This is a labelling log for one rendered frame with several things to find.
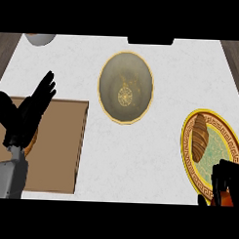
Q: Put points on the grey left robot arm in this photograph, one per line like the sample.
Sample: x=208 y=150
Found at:
x=7 y=177

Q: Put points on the brown croissant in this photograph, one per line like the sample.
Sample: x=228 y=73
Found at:
x=199 y=137

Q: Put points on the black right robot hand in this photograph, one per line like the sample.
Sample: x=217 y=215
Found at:
x=224 y=178

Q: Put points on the orange round object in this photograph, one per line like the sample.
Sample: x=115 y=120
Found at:
x=32 y=143

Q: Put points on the yellow patterned plate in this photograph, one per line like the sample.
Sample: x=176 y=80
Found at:
x=218 y=149

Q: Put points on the grey bowl with gold rim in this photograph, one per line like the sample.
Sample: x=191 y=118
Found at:
x=125 y=87

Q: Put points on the brown wooden cutting board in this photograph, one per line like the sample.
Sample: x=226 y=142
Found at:
x=55 y=145

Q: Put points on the red tomato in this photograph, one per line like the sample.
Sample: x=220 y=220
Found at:
x=224 y=199

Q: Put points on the white round bowl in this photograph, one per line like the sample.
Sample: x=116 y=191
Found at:
x=39 y=39

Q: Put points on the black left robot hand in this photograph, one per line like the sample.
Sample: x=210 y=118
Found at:
x=25 y=115

